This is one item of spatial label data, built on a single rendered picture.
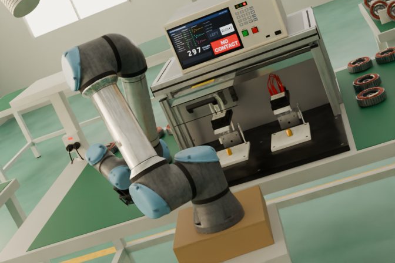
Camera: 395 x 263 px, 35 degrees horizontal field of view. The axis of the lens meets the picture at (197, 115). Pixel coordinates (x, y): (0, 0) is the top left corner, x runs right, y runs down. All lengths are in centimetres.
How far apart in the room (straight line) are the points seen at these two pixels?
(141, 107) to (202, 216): 39
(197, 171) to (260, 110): 93
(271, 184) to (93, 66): 78
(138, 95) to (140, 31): 715
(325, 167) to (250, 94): 59
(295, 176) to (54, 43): 752
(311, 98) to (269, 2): 46
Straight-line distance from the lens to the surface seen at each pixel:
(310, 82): 259
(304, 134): 236
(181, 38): 245
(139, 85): 190
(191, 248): 180
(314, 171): 217
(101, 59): 179
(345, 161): 216
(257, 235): 179
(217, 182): 177
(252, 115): 264
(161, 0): 890
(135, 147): 173
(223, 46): 243
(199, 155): 174
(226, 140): 254
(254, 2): 239
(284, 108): 239
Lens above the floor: 163
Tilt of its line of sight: 16 degrees down
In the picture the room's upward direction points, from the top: 23 degrees counter-clockwise
